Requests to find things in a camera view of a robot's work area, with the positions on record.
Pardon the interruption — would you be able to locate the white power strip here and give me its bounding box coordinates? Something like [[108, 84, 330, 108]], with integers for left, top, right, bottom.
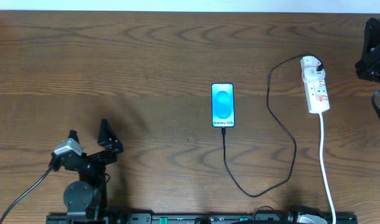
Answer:
[[302, 68, 330, 114]]

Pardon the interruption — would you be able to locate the blue Galaxy smartphone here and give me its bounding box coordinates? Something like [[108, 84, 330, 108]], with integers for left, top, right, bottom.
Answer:
[[211, 83, 235, 128]]

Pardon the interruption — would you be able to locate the black USB charging cable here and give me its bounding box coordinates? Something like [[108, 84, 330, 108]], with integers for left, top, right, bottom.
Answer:
[[221, 53, 325, 198]]

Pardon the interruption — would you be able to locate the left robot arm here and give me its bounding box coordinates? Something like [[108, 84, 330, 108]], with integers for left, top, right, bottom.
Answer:
[[46, 119, 126, 223]]

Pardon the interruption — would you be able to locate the white USB charger adapter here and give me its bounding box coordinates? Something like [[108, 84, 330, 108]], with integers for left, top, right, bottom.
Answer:
[[300, 55, 325, 83]]

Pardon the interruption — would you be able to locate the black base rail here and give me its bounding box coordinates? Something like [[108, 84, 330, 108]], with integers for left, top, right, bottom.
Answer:
[[46, 212, 358, 224]]

